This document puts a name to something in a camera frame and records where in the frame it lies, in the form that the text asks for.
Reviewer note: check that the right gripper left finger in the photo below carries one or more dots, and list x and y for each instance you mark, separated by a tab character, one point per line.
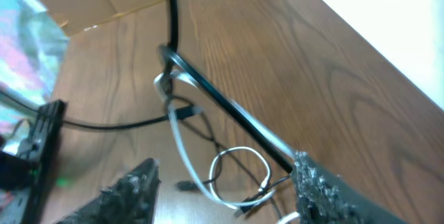
131	200

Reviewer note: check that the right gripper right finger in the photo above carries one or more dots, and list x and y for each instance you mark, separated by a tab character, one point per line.
323	197

